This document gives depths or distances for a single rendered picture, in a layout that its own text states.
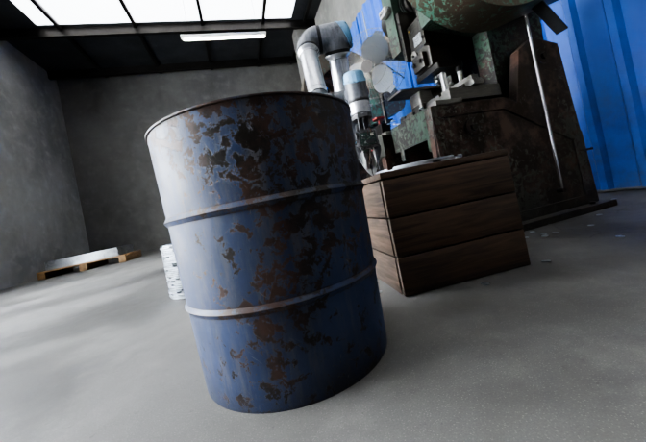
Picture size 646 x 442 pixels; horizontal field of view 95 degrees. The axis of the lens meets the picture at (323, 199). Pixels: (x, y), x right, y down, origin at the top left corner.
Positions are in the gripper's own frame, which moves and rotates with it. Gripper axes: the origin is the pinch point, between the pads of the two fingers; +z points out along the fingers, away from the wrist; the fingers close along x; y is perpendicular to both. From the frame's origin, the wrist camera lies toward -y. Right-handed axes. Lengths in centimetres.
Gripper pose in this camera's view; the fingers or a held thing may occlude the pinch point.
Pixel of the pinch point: (372, 172)
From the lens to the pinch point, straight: 108.2
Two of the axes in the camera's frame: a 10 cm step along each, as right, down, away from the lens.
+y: -1.1, 0.1, -9.9
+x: 9.7, -2.0, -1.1
